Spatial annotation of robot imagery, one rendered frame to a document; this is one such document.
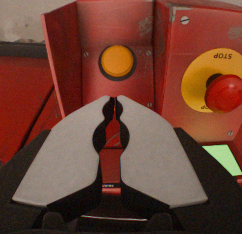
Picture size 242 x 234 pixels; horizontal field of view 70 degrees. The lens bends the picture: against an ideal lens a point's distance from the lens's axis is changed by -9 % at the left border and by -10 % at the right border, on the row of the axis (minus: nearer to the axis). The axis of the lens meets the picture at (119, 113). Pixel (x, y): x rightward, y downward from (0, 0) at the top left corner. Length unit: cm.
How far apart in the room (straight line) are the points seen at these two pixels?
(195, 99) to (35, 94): 46
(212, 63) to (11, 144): 39
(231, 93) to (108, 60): 14
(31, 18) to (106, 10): 82
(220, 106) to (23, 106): 47
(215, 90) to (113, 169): 13
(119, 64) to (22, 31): 88
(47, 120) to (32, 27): 66
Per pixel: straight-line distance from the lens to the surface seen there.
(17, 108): 53
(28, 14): 104
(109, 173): 20
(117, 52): 23
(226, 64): 20
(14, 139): 45
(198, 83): 19
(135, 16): 24
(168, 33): 18
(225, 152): 25
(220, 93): 17
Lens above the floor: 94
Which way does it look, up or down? 53 degrees down
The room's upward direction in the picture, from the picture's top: 180 degrees clockwise
